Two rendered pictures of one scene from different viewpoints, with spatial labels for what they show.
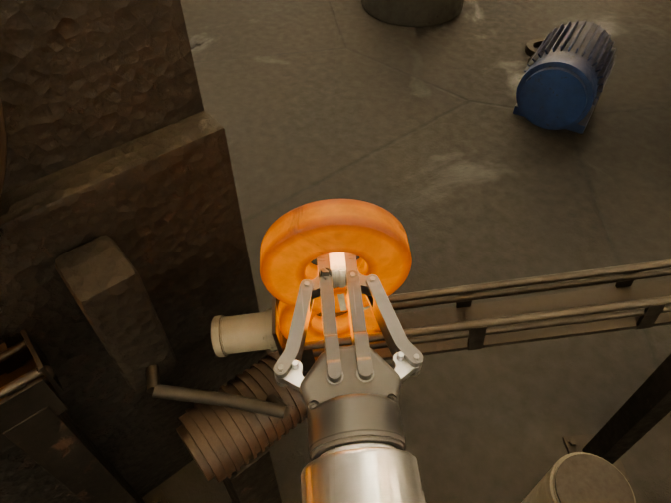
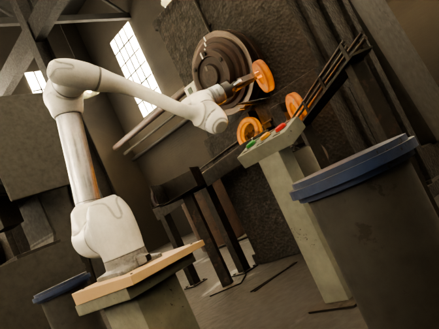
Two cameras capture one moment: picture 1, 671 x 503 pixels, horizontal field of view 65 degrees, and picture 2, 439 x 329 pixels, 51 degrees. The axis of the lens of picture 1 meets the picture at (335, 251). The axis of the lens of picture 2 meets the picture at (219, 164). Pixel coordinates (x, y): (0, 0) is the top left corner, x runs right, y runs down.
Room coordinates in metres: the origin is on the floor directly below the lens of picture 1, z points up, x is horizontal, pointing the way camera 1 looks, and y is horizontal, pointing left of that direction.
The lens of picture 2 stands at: (-0.15, -2.06, 0.47)
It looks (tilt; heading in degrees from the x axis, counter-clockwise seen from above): 4 degrees up; 86
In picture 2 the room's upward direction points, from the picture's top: 25 degrees counter-clockwise
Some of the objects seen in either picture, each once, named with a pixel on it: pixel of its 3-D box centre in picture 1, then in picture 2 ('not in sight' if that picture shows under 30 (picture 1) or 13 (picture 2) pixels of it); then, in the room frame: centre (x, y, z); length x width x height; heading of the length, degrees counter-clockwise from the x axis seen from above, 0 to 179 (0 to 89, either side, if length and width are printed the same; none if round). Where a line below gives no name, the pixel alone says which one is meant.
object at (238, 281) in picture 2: not in sight; (200, 230); (-0.23, 0.70, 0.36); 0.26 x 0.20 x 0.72; 165
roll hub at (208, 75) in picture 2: not in sight; (213, 75); (0.20, 0.42, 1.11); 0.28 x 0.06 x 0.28; 130
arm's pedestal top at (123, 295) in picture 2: not in sight; (136, 282); (-0.48, -0.38, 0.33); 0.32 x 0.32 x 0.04; 47
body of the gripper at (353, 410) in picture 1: (351, 401); (231, 87); (0.19, -0.01, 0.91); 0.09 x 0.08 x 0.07; 5
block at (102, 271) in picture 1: (120, 315); (289, 125); (0.44, 0.31, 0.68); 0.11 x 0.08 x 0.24; 40
